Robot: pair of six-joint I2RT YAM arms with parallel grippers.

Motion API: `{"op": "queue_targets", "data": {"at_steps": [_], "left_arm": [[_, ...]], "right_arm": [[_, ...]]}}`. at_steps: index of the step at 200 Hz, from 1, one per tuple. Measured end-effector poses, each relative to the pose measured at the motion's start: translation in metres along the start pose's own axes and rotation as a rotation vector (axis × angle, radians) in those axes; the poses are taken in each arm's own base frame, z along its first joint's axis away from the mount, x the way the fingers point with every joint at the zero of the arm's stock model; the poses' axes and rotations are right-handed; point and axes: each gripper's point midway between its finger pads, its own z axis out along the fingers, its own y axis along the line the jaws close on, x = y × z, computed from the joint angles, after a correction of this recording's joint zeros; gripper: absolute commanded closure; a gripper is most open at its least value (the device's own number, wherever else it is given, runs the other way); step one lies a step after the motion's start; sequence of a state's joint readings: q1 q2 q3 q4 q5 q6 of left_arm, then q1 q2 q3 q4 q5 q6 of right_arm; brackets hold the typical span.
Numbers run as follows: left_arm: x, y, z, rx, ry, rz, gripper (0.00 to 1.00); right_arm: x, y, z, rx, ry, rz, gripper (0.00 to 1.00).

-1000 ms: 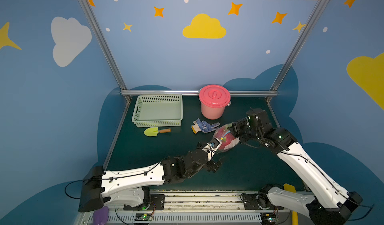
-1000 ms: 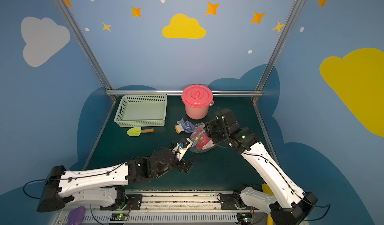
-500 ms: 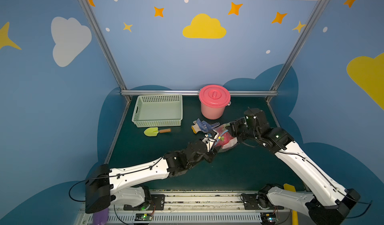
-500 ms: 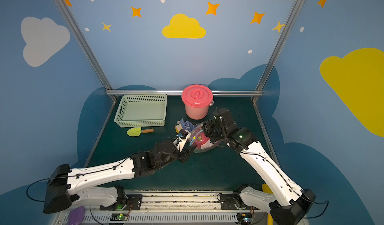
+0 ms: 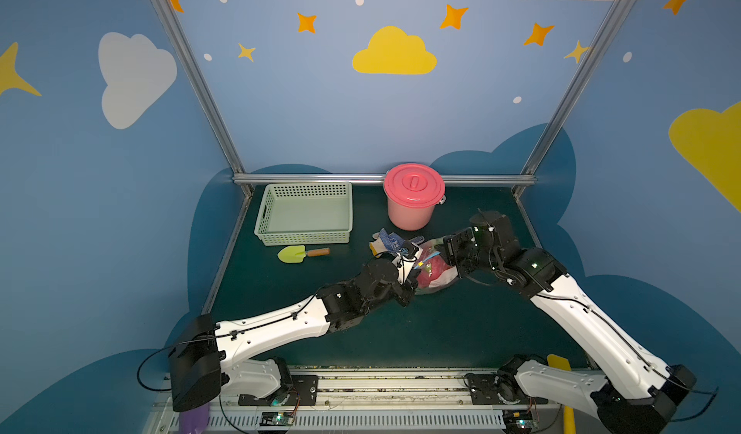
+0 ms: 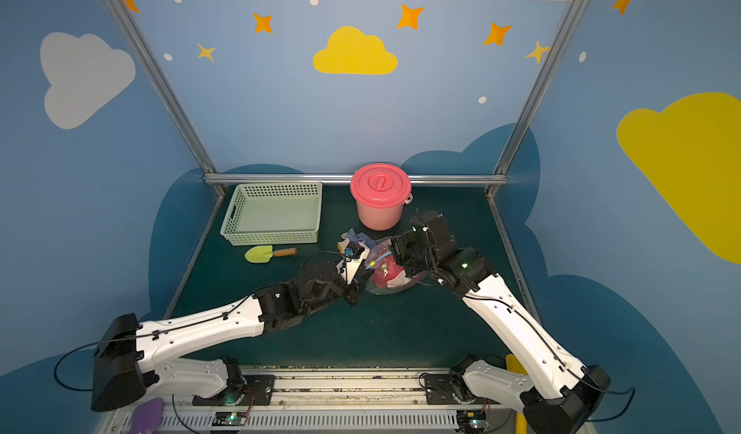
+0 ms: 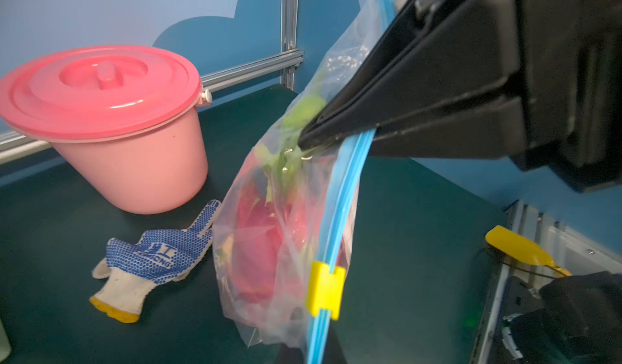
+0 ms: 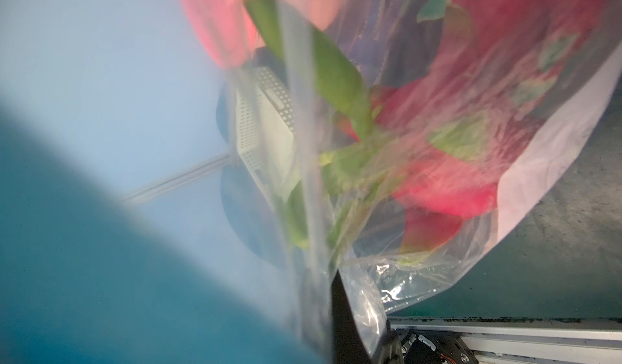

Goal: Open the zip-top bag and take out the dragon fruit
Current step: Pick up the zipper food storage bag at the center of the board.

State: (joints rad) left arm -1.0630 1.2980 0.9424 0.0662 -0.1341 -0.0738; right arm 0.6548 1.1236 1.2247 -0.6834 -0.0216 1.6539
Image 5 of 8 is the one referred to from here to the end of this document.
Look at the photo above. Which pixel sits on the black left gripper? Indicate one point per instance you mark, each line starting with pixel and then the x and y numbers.
pixel 399 278

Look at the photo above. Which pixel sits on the aluminium frame rail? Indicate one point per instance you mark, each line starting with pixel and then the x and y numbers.
pixel 450 180
pixel 226 258
pixel 528 222

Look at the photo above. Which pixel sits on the purple plastic object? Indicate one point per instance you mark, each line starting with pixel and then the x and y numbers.
pixel 194 421

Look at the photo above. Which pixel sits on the aluminium frame right post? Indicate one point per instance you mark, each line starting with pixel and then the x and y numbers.
pixel 605 34

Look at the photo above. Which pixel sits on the aluminium frame post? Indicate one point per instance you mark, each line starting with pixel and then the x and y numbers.
pixel 169 19
pixel 605 34

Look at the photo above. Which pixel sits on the aluminium frame left rail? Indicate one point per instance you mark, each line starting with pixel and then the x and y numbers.
pixel 226 258

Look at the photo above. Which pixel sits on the aluminium frame back rail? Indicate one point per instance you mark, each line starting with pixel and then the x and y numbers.
pixel 450 180

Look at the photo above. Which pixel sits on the aluminium frame right rail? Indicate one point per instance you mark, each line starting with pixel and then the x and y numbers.
pixel 528 222

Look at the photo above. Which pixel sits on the yellow handled tool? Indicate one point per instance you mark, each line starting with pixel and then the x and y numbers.
pixel 562 364

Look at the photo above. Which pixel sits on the pink bucket lid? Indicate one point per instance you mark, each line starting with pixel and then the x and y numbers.
pixel 414 186

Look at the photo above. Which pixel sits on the red dragon fruit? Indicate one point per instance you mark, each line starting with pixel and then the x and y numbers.
pixel 435 272

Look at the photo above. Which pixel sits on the aluminium frame left post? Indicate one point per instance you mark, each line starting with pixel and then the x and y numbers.
pixel 169 19

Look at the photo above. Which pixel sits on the green garden trowel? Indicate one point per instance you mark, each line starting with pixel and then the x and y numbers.
pixel 297 254

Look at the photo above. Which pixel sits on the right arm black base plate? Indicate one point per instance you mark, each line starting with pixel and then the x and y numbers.
pixel 496 389

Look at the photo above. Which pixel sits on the pink plastic bucket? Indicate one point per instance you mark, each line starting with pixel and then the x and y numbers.
pixel 411 218

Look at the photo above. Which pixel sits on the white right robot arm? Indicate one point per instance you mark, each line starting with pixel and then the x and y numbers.
pixel 633 391

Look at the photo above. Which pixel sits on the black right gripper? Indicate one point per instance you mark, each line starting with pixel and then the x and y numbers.
pixel 453 249

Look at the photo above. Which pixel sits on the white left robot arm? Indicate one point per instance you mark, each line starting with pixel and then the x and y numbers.
pixel 210 358

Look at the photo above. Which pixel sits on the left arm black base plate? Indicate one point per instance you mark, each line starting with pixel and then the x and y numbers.
pixel 304 391

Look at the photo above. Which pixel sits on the green perforated plastic basket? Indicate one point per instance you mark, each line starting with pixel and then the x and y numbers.
pixel 305 214

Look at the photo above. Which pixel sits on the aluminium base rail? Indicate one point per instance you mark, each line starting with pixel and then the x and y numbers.
pixel 380 400

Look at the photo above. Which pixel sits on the clear zip-top bag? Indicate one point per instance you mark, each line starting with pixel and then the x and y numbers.
pixel 437 244

